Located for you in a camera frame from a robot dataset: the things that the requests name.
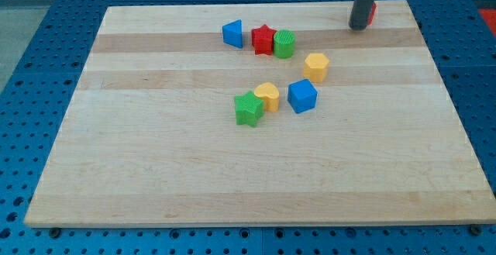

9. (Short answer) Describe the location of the red block behind pole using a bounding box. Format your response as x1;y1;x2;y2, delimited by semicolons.
367;2;377;26

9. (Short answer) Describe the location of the yellow hexagon block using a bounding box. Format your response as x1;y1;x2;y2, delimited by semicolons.
303;53;330;83

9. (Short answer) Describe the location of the green cylinder block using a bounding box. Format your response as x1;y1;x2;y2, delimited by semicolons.
273;29;296;59

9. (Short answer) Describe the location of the blue triangle block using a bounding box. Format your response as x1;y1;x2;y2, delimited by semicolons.
222;19;243;48

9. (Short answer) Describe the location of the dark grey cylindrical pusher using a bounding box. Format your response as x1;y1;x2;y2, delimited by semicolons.
349;0;374;31

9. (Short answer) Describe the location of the yellow heart block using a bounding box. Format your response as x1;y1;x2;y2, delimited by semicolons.
254;82;280;112

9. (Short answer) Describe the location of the green star block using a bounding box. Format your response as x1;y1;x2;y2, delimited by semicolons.
234;91;264;127

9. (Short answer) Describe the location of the blue cube block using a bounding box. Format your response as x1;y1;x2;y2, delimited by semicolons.
288;79;318;114

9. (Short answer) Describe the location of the wooden board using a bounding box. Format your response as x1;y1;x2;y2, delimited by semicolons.
25;0;495;228

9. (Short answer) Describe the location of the red star block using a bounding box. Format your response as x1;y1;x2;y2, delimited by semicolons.
251;24;276;55

